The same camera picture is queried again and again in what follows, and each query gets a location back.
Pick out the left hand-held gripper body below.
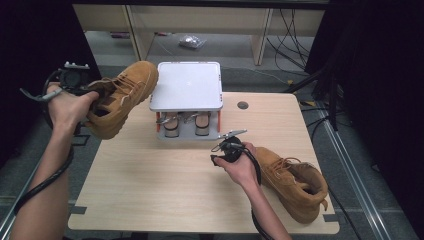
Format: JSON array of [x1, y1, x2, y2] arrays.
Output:
[[58, 61, 91, 95]]

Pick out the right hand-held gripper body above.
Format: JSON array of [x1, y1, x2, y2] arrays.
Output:
[[210, 129, 249, 167]]

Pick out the tan suede lace-up boot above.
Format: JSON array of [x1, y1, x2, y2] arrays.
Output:
[[254, 146, 329, 225], [84, 60, 160, 140]]

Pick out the black rhinestone strap sandal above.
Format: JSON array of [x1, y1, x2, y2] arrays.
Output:
[[183, 111, 213, 137], [156, 111, 183, 139]]

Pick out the white two-tier shoe rack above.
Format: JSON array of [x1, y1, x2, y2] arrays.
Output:
[[148, 61, 224, 142]]

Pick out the person's right hand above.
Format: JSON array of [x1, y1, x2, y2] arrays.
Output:
[[213, 141, 264, 192]]

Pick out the person's left hand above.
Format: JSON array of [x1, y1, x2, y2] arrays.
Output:
[[46, 83, 101, 134]]

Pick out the black curtain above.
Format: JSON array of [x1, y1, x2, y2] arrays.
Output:
[[304, 0, 424, 231], [0, 0, 104, 168]]

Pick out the clear plastic bag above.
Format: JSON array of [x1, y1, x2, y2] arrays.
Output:
[[178, 34, 208, 50]]

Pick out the black metal stand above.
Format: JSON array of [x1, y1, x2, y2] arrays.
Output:
[[283, 63, 341, 132]]

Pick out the beige wooden desk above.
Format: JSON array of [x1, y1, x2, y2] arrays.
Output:
[[72, 3, 326, 66]]

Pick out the right hand-held gripper cable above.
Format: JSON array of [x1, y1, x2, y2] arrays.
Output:
[[218, 141, 276, 240]]

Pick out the hand-held gripper cable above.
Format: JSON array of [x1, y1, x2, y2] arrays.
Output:
[[13, 69, 81, 216], [218, 141, 276, 240]]

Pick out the left hand-held gripper cable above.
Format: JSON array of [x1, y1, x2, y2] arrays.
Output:
[[13, 69, 81, 216]]

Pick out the thin white floor cable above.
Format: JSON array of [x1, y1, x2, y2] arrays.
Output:
[[221, 64, 291, 84]]

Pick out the black cable bundle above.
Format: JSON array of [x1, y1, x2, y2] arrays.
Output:
[[265, 8, 313, 73]]

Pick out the metal floor rail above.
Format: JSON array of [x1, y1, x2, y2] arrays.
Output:
[[314, 99, 393, 240], [0, 133, 84, 240]]

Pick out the single black floor cable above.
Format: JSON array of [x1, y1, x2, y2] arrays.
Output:
[[327, 188, 364, 240]]

